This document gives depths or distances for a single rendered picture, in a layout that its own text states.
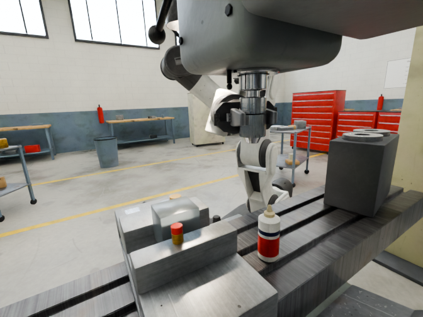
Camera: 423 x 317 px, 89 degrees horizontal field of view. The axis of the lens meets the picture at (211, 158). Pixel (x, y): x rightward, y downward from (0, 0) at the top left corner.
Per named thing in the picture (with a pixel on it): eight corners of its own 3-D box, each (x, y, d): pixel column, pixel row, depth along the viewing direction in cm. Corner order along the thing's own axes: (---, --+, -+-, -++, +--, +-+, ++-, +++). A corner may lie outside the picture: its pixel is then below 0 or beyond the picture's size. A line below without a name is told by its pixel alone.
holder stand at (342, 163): (322, 204, 62) (328, 135, 57) (346, 183, 77) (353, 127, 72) (372, 218, 54) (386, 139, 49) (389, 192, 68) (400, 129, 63)
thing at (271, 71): (218, 77, 38) (218, 72, 37) (254, 78, 42) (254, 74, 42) (251, 70, 30) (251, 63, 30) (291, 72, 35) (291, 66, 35)
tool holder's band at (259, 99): (235, 103, 39) (235, 97, 39) (259, 102, 40) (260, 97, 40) (244, 103, 35) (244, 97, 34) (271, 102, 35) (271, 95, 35)
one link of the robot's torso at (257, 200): (255, 201, 139) (244, 134, 117) (286, 210, 127) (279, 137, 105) (243, 217, 130) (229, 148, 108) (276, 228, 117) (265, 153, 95)
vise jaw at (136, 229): (121, 236, 38) (118, 216, 37) (196, 212, 46) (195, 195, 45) (126, 255, 33) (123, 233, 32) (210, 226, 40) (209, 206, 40)
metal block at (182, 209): (154, 238, 35) (150, 204, 34) (187, 226, 38) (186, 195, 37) (163, 256, 31) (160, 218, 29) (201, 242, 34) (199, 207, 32)
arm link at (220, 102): (213, 92, 39) (203, 94, 50) (214, 144, 41) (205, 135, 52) (278, 90, 41) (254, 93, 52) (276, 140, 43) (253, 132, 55)
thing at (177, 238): (170, 240, 30) (169, 224, 30) (180, 236, 31) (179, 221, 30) (174, 246, 29) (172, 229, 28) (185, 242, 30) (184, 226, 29)
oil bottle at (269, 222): (253, 253, 43) (253, 203, 40) (267, 246, 45) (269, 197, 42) (268, 266, 40) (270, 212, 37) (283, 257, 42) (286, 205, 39)
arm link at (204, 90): (225, 125, 95) (185, 92, 86) (245, 102, 91) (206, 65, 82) (231, 134, 84) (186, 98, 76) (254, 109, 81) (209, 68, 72)
